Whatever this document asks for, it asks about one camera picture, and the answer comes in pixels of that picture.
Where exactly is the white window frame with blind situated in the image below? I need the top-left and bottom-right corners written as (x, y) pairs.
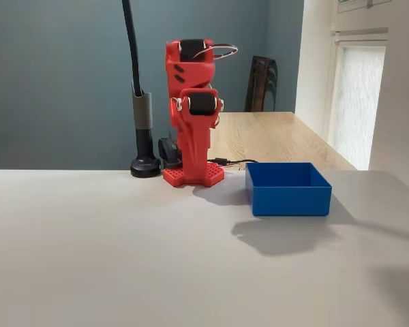
top-left (328, 0), bottom-right (390, 171)

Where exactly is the blue plastic bin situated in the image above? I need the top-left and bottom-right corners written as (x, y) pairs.
top-left (245, 162), bottom-right (333, 217)

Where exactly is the black table clamp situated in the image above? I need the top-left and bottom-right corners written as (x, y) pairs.
top-left (157, 137), bottom-right (182, 170)

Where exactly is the white red robot wire loop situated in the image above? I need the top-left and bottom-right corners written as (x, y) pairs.
top-left (193, 42), bottom-right (239, 61)

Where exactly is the black cable on table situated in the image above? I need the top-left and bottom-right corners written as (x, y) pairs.
top-left (209, 157), bottom-right (260, 168)

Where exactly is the black gooseneck stand with base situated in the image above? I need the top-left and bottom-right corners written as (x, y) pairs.
top-left (121, 0), bottom-right (162, 178)

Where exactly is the grey sleeve on stand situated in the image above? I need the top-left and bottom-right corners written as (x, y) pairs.
top-left (132, 91), bottom-right (153, 130)

